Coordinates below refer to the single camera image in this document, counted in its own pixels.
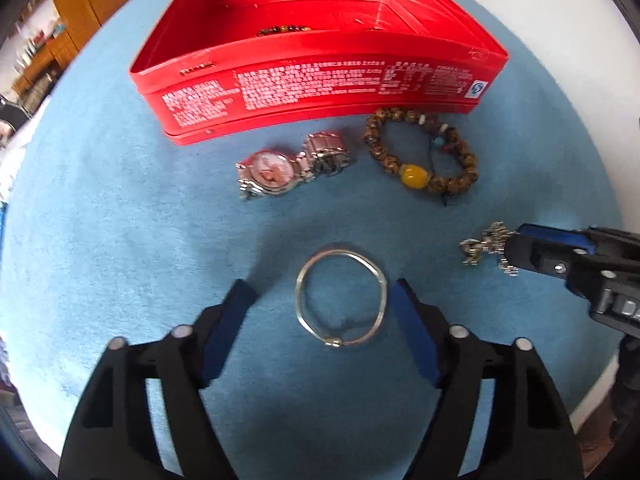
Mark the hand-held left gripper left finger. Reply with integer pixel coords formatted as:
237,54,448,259
57,279,258,480

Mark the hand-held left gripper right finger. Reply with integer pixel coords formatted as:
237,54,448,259
395,277,586,480

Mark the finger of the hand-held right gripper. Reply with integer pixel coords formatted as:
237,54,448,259
515,223,640,263
505,233,621,302

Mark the silver chain bracelet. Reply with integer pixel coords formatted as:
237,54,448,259
460,221,522,277

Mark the thin silver bangle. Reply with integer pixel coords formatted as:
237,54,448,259
294,245,389,349

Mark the red tin box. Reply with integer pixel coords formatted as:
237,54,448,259
128,0,510,147

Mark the colourful bead bracelet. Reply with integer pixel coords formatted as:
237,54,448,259
256,22,314,38

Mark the person's right forearm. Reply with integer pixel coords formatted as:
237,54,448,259
607,335,640,442

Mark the blue tablecloth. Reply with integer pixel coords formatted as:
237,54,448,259
0,0,627,480

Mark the silver wristwatch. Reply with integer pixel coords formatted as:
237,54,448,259
235,131,351,202

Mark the white quilt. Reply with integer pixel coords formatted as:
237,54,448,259
0,125,26,211

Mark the black office chair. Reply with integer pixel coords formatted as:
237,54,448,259
0,96,32,134

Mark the wooden desk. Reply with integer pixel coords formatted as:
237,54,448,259
12,35,82,111

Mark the wooden bead bracelet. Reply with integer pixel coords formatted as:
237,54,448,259
363,108,480,207

